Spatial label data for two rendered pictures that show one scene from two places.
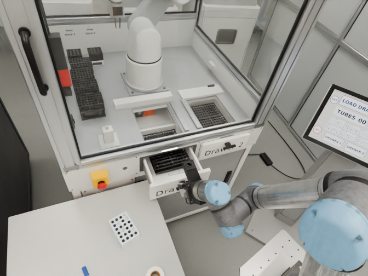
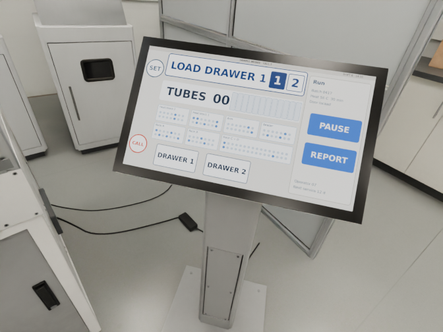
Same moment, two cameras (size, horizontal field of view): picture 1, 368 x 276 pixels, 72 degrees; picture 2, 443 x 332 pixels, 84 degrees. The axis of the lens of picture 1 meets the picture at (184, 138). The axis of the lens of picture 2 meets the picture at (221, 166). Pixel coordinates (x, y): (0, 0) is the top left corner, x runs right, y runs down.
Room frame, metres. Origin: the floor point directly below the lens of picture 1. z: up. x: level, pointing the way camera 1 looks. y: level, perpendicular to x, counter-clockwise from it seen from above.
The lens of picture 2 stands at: (0.54, -0.74, 1.31)
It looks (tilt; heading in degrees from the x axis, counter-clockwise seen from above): 36 degrees down; 346
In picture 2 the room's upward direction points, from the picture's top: 6 degrees clockwise
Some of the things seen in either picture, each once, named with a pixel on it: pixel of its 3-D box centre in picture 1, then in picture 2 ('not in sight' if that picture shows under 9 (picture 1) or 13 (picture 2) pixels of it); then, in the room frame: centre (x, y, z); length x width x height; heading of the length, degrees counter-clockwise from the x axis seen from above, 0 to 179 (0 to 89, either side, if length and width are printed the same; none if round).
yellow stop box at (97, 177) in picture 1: (100, 179); not in sight; (0.58, 0.33, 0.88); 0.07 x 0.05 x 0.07; 120
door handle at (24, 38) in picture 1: (35, 67); not in sight; (0.53, 0.42, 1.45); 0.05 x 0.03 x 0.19; 30
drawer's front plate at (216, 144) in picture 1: (224, 145); not in sight; (0.92, -0.22, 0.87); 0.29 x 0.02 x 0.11; 120
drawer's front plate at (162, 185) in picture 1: (180, 183); not in sight; (0.63, -0.02, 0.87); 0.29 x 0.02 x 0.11; 120
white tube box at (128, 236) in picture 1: (124, 229); not in sight; (0.42, 0.18, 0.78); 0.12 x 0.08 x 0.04; 45
